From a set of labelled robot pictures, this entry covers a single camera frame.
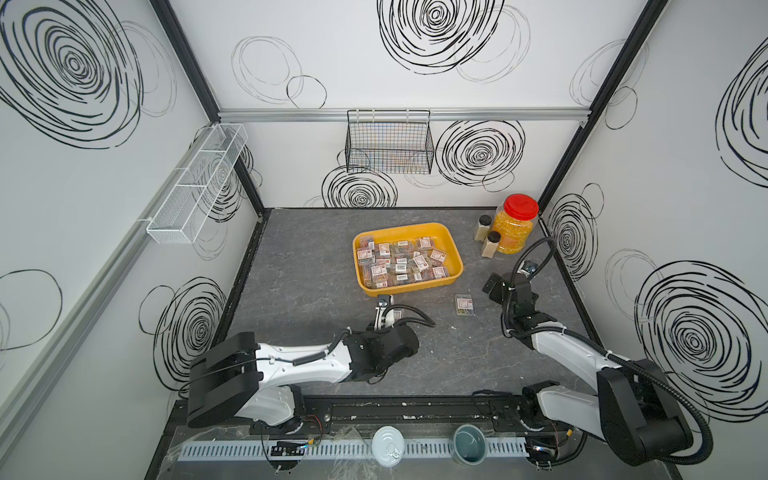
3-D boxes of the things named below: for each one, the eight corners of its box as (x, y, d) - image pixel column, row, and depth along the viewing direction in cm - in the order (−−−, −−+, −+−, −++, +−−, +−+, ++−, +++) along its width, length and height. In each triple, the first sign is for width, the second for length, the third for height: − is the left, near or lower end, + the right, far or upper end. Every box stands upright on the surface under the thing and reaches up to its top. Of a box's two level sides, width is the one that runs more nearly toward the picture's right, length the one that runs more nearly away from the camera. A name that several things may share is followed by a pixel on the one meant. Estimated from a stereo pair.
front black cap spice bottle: (480, 256, 108) (487, 240, 101) (483, 246, 111) (490, 229, 104) (491, 260, 107) (499, 243, 100) (493, 249, 110) (501, 232, 103)
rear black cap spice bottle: (473, 241, 112) (479, 224, 105) (475, 230, 116) (481, 213, 108) (483, 243, 111) (490, 227, 104) (485, 232, 115) (492, 216, 108)
